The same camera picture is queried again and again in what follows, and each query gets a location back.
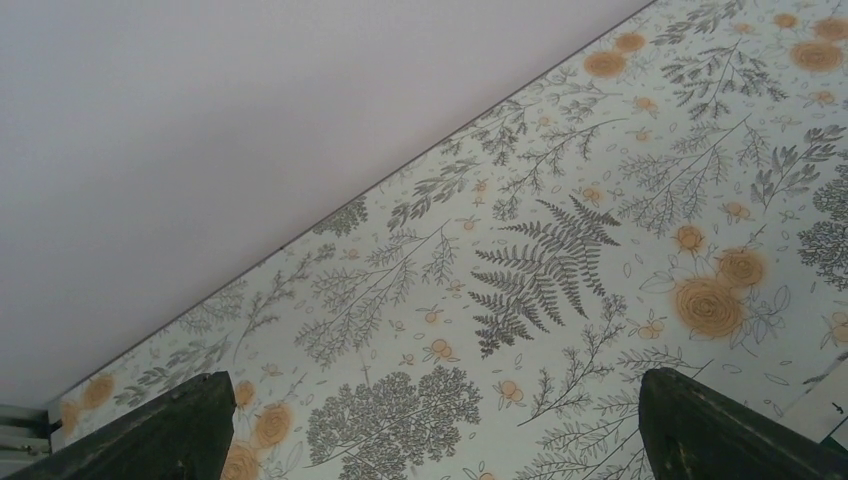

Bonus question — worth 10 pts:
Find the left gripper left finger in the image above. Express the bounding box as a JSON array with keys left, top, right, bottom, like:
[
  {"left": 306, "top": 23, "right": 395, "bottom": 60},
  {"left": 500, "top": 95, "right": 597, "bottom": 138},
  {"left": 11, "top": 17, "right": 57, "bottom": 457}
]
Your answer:
[{"left": 9, "top": 371, "right": 236, "bottom": 480}]

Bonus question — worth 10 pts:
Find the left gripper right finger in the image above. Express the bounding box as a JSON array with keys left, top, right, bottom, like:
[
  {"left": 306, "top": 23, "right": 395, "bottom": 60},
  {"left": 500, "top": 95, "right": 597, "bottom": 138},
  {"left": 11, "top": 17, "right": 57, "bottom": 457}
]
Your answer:
[{"left": 638, "top": 368, "right": 847, "bottom": 479}]

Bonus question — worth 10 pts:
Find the green white chess board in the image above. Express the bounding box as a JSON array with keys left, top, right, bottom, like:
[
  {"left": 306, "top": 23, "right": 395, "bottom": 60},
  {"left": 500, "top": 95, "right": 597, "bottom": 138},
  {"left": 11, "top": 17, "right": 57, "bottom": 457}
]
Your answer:
[{"left": 779, "top": 354, "right": 847, "bottom": 454}]

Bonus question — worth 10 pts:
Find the floral table mat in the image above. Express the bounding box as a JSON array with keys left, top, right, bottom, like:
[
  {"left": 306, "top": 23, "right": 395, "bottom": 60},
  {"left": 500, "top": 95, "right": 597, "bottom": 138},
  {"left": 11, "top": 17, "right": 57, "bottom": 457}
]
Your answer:
[{"left": 60, "top": 1, "right": 847, "bottom": 479}]

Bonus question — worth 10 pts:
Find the aluminium rail frame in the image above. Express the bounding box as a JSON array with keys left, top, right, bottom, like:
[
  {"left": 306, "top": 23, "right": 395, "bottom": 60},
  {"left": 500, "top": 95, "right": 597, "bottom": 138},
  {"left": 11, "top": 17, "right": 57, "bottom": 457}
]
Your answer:
[{"left": 1, "top": 404, "right": 52, "bottom": 478}]

